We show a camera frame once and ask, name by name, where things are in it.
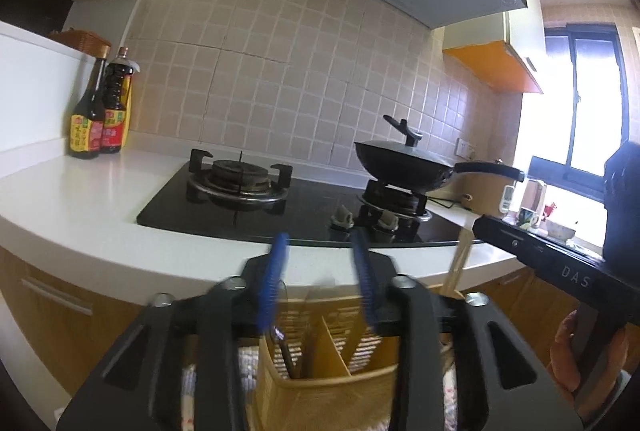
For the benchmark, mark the empty gas burner grate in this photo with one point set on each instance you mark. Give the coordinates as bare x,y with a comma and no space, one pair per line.
240,183

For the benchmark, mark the white electric kettle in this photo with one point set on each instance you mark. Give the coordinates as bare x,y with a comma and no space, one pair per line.
535,193

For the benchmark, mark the wide dark sauce bottle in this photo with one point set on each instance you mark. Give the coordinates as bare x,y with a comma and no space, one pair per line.
116,111

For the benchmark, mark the person's right hand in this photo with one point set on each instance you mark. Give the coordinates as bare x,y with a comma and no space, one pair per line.
562,356

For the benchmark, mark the wooden base cabinet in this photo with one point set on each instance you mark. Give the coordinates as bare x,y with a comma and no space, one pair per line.
60,326

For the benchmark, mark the dark metal spoon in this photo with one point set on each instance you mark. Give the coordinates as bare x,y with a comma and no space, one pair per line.
289,356

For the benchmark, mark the black wok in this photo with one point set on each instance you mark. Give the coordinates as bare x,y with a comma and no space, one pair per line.
400,168

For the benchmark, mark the brown wicker basket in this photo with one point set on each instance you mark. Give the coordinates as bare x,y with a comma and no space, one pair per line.
80,40

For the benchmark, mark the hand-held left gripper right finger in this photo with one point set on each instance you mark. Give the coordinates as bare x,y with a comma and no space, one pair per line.
363,283

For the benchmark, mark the beige rice cooker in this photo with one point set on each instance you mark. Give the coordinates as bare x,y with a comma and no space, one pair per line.
485,191

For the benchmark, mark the beige wicker utensil holder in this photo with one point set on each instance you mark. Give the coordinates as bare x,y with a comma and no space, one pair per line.
325,403

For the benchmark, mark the slim dark soy sauce bottle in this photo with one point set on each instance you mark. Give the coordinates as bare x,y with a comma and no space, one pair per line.
87,121

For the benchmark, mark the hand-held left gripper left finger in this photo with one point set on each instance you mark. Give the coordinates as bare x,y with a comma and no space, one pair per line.
272,283

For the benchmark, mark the gas burner grate under wok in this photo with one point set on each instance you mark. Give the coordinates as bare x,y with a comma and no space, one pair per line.
395,203

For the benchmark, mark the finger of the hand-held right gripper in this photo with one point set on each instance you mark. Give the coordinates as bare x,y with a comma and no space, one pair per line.
505,238

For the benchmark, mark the orange bottomed wall cabinet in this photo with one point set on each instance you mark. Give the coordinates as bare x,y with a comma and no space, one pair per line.
492,66

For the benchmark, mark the wooden chopstick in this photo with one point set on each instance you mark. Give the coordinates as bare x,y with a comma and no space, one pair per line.
457,261
463,261

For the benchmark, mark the black wok lid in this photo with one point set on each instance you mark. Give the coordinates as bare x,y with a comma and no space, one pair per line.
407,138

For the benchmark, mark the white wall outlet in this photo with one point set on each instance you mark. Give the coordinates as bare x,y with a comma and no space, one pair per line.
465,148

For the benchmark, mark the dark framed window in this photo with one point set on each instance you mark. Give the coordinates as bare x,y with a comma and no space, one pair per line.
580,101

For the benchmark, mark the black glass gas cooktop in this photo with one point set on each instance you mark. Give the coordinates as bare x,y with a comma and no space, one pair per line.
310,206

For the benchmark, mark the patterned cup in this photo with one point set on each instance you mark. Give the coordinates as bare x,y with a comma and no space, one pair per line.
528,218

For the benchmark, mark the grey stove knob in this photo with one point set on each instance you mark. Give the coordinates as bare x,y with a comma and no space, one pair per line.
342,217

